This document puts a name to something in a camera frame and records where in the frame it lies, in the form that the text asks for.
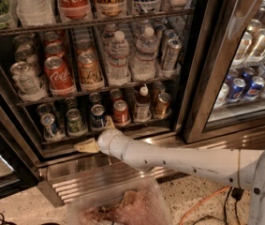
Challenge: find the blue pepsi can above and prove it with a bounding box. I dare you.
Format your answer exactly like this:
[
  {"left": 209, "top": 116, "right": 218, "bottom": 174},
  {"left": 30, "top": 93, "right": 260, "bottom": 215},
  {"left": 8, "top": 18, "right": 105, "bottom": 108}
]
[
  {"left": 88, "top": 92, "right": 102, "bottom": 107},
  {"left": 91, "top": 104, "right": 106, "bottom": 130}
]

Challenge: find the orange can top shelf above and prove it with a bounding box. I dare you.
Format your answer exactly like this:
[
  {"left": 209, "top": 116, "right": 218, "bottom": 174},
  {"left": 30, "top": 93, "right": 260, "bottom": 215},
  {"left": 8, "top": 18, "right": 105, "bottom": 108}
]
[{"left": 95, "top": 0, "right": 126, "bottom": 18}]

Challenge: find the brown juice bottle white cap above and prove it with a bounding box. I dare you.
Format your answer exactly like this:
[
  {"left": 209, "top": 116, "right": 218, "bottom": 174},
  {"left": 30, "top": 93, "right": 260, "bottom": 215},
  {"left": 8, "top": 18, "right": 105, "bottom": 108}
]
[{"left": 133, "top": 85, "right": 151, "bottom": 122}]

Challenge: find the clear plastic bin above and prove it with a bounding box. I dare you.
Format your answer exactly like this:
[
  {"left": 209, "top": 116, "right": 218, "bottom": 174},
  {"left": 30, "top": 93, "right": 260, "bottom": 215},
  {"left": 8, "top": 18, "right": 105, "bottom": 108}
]
[{"left": 67, "top": 178, "right": 172, "bottom": 225}]

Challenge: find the clear water bottle left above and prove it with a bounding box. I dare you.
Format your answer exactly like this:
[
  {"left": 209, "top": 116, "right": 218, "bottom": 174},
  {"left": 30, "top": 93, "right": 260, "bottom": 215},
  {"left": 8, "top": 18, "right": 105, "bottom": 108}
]
[{"left": 107, "top": 31, "right": 130, "bottom": 85}]

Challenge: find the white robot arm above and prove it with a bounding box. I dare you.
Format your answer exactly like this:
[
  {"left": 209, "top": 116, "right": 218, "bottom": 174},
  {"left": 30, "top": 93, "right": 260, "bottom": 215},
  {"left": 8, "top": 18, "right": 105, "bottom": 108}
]
[{"left": 76, "top": 126, "right": 265, "bottom": 225}]

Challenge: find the green sprite can front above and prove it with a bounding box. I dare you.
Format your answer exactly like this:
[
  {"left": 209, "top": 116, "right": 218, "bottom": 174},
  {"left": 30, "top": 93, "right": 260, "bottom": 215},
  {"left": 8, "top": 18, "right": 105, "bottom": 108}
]
[{"left": 66, "top": 109, "right": 87, "bottom": 136}]

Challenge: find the blue white can bottom left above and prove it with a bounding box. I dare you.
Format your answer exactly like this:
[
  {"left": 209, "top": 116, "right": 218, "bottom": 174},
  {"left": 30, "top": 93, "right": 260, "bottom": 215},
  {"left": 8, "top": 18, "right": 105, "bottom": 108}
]
[{"left": 40, "top": 113, "right": 65, "bottom": 142}]

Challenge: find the blue pepsi can front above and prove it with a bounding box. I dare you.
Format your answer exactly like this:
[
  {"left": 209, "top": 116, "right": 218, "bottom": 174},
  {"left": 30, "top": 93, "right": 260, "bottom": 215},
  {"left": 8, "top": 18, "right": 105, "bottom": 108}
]
[{"left": 91, "top": 104, "right": 106, "bottom": 130}]

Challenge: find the silver diet can front left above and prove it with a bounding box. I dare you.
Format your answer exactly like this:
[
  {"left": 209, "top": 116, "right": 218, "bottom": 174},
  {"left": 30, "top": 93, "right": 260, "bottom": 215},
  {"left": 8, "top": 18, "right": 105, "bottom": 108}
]
[{"left": 10, "top": 61, "right": 47, "bottom": 102}]

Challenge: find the black power adapter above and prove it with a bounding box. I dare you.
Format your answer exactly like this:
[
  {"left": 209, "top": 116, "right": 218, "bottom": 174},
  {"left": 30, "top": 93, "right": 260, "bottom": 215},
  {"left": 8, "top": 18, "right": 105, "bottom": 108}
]
[{"left": 231, "top": 187, "right": 244, "bottom": 201}]

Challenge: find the red soda can bottom front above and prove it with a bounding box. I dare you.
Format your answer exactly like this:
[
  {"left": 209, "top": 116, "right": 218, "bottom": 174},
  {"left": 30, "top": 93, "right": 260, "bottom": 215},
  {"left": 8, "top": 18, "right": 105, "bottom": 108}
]
[{"left": 113, "top": 100, "right": 130, "bottom": 126}]

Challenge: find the clear water bottle right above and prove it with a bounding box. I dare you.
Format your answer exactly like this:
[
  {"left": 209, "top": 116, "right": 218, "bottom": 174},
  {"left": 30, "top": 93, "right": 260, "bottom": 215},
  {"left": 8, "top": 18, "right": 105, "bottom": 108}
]
[{"left": 131, "top": 27, "right": 157, "bottom": 82}]

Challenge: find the orange can shelf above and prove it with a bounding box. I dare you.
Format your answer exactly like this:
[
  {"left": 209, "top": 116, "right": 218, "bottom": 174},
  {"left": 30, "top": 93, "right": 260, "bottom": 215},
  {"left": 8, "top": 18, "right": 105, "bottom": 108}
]
[
  {"left": 78, "top": 52, "right": 104, "bottom": 91},
  {"left": 95, "top": 0, "right": 126, "bottom": 18}
]

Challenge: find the orange brown can bottom right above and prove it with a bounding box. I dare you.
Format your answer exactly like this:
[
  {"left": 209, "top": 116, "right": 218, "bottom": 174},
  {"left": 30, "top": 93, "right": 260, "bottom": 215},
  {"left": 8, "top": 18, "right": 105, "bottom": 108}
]
[{"left": 154, "top": 92, "right": 171, "bottom": 118}]

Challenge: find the slim silver can front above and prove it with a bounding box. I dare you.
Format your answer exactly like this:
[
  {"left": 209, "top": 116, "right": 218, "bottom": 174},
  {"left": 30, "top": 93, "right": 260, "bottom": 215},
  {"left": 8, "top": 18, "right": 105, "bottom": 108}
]
[{"left": 161, "top": 38, "right": 182, "bottom": 71}]

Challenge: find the blue pepsi can behind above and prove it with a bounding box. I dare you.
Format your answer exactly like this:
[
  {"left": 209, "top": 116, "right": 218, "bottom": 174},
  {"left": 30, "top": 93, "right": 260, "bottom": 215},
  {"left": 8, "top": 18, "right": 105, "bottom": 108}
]
[{"left": 88, "top": 92, "right": 102, "bottom": 107}]

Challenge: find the orange extension cable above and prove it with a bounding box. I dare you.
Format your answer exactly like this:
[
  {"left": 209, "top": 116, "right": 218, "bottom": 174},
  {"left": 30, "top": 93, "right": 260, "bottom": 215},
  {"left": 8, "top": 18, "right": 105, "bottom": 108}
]
[{"left": 178, "top": 185, "right": 232, "bottom": 225}]

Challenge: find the red soda can bottom behind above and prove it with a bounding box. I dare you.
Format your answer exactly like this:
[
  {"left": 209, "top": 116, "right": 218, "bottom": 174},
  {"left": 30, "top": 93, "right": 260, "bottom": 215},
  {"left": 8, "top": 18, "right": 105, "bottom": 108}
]
[{"left": 110, "top": 89, "right": 124, "bottom": 103}]

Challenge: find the red coca-cola bottle top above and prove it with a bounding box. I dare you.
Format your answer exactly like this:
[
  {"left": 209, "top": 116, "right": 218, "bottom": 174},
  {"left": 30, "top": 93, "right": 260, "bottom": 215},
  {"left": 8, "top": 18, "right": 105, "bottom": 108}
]
[{"left": 58, "top": 0, "right": 91, "bottom": 23}]

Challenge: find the steel fridge door frame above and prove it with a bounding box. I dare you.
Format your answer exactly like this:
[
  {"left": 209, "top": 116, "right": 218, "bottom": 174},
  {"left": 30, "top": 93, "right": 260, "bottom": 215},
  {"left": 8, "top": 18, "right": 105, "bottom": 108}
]
[{"left": 180, "top": 0, "right": 265, "bottom": 143}]

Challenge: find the red soda can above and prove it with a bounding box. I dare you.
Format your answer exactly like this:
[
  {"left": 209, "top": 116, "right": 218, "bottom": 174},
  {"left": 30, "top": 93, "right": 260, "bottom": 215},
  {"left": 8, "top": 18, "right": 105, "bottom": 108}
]
[
  {"left": 113, "top": 100, "right": 130, "bottom": 126},
  {"left": 110, "top": 89, "right": 124, "bottom": 103}
]

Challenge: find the clear water bottle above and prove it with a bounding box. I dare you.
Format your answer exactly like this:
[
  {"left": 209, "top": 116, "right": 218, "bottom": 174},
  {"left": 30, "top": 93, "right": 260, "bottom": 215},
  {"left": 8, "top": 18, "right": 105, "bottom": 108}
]
[
  {"left": 131, "top": 27, "right": 157, "bottom": 82},
  {"left": 107, "top": 31, "right": 130, "bottom": 85}
]

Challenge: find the orange can middle shelf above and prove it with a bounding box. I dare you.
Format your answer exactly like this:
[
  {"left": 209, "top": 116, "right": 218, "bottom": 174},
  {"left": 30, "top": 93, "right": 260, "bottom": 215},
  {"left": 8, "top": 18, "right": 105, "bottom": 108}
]
[{"left": 78, "top": 52, "right": 104, "bottom": 91}]

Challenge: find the pepsi can right fridge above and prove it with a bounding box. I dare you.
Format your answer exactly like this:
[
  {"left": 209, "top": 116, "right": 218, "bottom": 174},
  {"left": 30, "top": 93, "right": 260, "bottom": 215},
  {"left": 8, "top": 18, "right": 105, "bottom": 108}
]
[{"left": 226, "top": 78, "right": 246, "bottom": 102}]

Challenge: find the red coca-cola can front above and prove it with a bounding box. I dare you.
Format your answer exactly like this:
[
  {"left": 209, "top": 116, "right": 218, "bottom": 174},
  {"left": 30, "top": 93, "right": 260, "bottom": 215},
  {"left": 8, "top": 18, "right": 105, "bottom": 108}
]
[{"left": 44, "top": 56, "right": 77, "bottom": 97}]

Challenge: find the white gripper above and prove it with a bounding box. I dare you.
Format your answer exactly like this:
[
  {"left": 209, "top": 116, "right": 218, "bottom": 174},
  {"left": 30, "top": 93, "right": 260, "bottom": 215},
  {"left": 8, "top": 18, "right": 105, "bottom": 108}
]
[{"left": 74, "top": 115, "right": 129, "bottom": 156}]

